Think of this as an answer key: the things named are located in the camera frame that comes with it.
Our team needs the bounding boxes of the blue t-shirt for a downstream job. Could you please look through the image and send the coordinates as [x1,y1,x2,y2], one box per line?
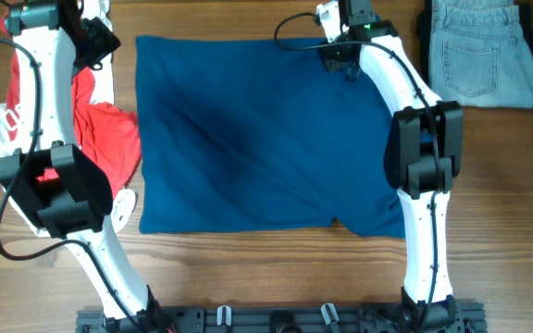
[135,35,405,238]

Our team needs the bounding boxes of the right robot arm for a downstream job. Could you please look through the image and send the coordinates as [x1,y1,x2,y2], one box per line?
[316,1,465,332]

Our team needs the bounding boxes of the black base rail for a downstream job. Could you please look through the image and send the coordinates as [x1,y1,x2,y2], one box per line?
[75,302,488,333]

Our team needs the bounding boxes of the folded light blue jeans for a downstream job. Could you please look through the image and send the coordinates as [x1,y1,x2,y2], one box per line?
[428,0,533,108]

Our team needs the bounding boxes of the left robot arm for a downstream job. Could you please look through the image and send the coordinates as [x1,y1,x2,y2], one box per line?
[0,0,176,332]

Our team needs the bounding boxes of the white t-shirt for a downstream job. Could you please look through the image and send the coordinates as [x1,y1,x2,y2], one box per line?
[0,0,137,239]

